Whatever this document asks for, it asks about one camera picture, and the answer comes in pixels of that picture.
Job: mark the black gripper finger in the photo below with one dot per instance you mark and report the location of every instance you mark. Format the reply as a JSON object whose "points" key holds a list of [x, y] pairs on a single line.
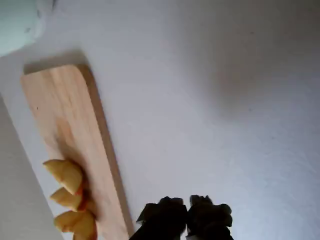
{"points": [[165, 220], [207, 220]]}

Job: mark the yellow apple slice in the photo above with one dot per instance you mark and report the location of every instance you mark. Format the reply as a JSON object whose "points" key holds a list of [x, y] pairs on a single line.
{"points": [[67, 200], [80, 225], [65, 175]]}

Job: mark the wooden cutting board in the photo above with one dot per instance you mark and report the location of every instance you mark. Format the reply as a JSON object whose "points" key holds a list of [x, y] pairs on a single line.
{"points": [[62, 105]]}

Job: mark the white bowl with butterfly print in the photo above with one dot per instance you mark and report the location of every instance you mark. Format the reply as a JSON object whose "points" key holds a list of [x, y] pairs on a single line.
{"points": [[15, 25]]}

